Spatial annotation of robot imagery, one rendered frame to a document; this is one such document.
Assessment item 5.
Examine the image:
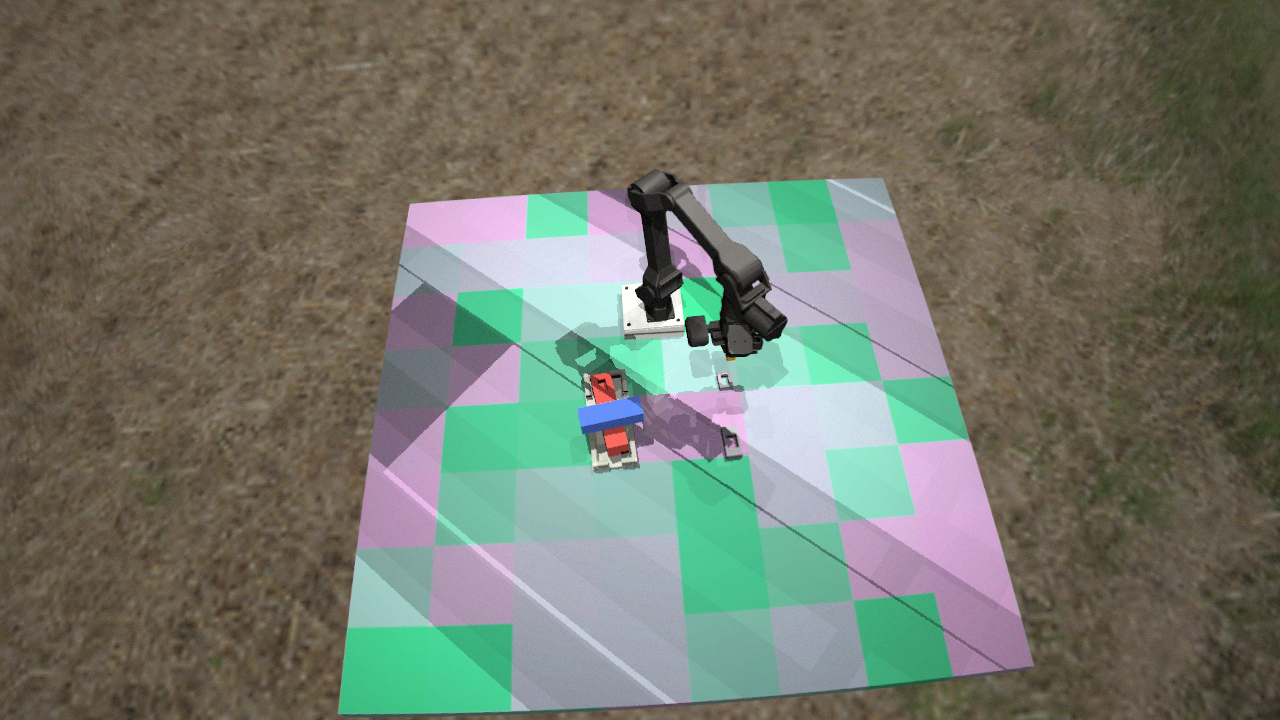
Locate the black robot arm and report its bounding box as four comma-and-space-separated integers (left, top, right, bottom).
628, 169, 788, 357

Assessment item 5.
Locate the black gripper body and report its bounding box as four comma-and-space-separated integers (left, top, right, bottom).
685, 307, 744, 347

